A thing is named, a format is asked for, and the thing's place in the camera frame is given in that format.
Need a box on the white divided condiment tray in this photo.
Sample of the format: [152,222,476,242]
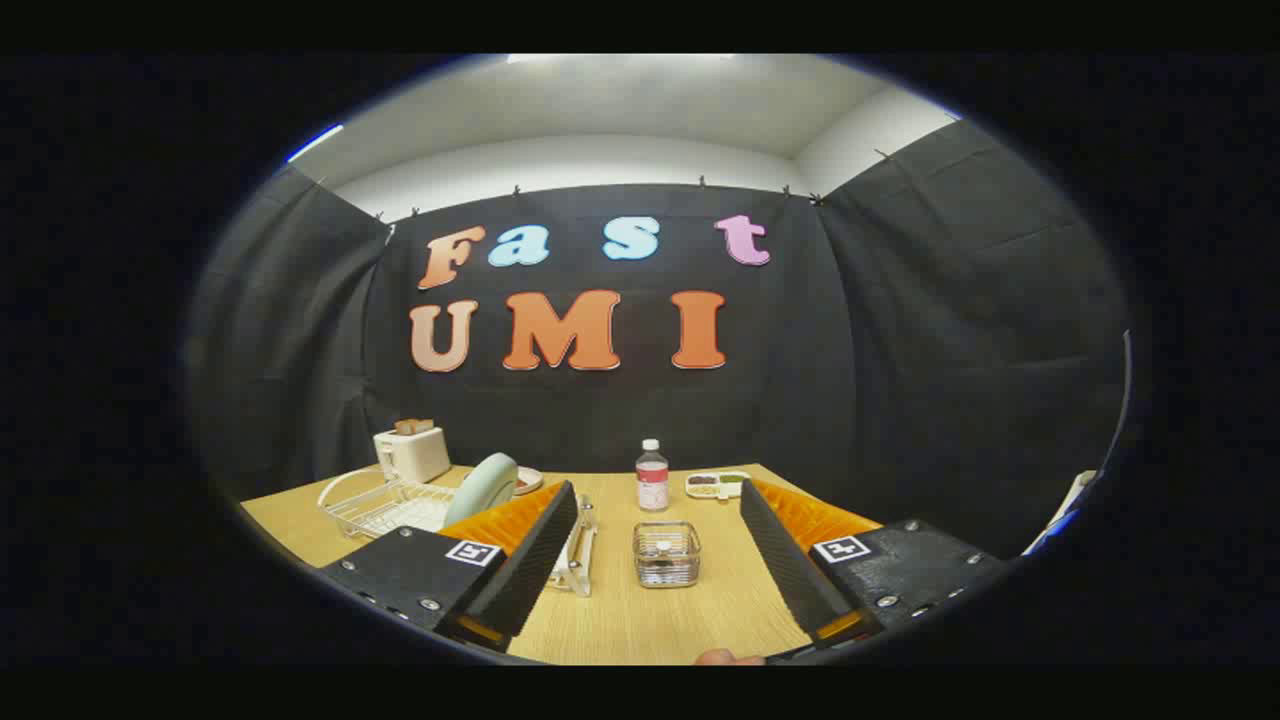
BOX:
[684,471,752,500]

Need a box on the clear bottle red label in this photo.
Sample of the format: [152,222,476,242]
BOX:
[635,438,670,513]

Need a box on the black backdrop cloth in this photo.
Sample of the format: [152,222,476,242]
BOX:
[185,120,1131,561]

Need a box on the light green plate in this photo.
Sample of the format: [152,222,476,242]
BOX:
[443,452,520,529]

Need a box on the small wire basket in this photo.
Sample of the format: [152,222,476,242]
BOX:
[632,521,702,590]

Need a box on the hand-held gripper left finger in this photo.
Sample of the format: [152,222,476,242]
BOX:
[318,481,581,653]

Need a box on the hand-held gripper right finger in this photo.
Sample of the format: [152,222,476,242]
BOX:
[740,478,1006,646]

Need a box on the white wire dish rack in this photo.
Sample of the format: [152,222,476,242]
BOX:
[318,467,601,598]

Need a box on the white and blue frame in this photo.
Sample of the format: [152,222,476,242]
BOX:
[1022,470,1101,557]

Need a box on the white toaster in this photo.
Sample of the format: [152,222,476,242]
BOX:
[373,425,453,485]

